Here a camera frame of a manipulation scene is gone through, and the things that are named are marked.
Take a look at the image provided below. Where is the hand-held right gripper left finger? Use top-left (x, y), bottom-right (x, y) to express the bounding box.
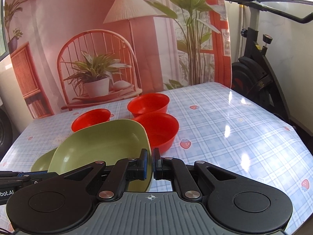
top-left (59, 148), bottom-right (149, 201)

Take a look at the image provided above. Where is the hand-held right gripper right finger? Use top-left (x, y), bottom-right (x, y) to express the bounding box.
top-left (152, 149), bottom-right (237, 202)

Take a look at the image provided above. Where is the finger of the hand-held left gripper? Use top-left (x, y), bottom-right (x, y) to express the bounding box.
top-left (0, 170), bottom-right (60, 185)

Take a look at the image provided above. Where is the small green plate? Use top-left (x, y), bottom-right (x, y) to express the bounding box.
top-left (31, 148), bottom-right (58, 173)

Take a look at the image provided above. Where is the large green plate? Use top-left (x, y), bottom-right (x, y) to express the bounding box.
top-left (48, 119), bottom-right (154, 193)

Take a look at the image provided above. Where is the red plastic bowl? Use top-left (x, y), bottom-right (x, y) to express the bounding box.
top-left (127, 93), bottom-right (170, 118)
top-left (132, 113), bottom-right (180, 151)
top-left (71, 109), bottom-right (112, 133)

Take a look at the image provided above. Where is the dark round object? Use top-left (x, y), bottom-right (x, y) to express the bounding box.
top-left (0, 108), bottom-right (13, 152)

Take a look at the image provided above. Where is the black exercise bike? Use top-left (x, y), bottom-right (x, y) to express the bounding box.
top-left (223, 0), bottom-right (313, 128)

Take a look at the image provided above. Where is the printed backdrop cloth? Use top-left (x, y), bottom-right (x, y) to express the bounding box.
top-left (4, 0), bottom-right (232, 119)

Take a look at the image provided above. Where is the metal pipe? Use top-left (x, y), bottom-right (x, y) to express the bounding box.
top-left (240, 4), bottom-right (246, 61)

